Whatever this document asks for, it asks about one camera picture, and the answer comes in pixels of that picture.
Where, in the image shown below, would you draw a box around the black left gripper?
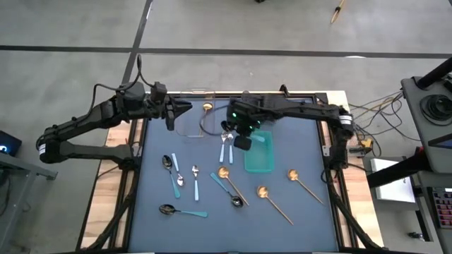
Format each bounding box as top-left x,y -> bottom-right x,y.
144,81 -> 194,131

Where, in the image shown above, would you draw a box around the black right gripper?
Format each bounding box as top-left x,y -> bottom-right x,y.
220,98 -> 265,151

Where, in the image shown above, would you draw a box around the clear plastic container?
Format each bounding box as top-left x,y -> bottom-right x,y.
175,87 -> 216,139

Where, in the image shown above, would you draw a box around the teal plastic container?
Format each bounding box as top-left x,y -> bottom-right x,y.
244,129 -> 276,174

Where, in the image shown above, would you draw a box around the blue-grey table mat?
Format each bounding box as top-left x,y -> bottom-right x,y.
129,97 -> 340,253

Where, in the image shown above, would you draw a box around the grey side table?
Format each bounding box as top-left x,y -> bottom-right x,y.
0,152 -> 59,254

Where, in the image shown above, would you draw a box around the wooden stick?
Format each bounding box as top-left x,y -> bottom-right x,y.
330,0 -> 346,25

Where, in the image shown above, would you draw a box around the black device blue light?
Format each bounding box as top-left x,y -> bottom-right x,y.
0,130 -> 23,158

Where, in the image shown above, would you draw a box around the black cart strut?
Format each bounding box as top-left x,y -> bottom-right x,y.
366,146 -> 424,188

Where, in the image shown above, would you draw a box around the white box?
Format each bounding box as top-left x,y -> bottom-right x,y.
369,157 -> 417,204

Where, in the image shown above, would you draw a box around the grey equipment cart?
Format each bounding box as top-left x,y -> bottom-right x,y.
400,75 -> 452,174

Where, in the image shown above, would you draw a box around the grey control console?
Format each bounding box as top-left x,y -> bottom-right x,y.
411,171 -> 452,254

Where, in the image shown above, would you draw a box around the dark tablet screen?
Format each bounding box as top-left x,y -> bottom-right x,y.
427,133 -> 452,149

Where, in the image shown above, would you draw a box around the black pole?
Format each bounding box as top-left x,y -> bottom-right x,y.
415,56 -> 452,90

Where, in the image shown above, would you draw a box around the keypad panel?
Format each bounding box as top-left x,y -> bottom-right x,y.
431,186 -> 452,229

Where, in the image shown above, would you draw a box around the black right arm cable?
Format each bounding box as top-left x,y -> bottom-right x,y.
198,104 -> 230,137

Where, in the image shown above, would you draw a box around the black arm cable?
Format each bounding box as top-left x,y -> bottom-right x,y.
90,54 -> 156,117
198,104 -> 230,137

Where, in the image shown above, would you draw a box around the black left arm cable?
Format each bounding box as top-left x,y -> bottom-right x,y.
90,54 -> 156,117

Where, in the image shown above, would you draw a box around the black table frame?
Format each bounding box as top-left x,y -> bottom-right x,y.
76,84 -> 384,254

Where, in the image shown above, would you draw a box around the tangled floor cables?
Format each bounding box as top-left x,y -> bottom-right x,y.
347,90 -> 421,156

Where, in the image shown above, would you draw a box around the black cable coil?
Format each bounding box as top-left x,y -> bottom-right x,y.
419,93 -> 452,126

